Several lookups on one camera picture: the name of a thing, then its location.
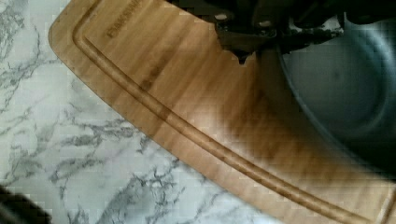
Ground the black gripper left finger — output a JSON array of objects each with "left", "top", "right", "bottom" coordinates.
[{"left": 167, "top": 0, "right": 276, "bottom": 64}]

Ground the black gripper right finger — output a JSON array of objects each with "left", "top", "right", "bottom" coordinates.
[{"left": 278, "top": 0, "right": 395, "bottom": 53}]

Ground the black bowl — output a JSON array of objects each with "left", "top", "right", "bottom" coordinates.
[{"left": 282, "top": 19, "right": 396, "bottom": 180}]

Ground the bamboo cutting board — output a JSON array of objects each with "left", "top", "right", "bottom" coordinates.
[{"left": 49, "top": 0, "right": 395, "bottom": 224}]

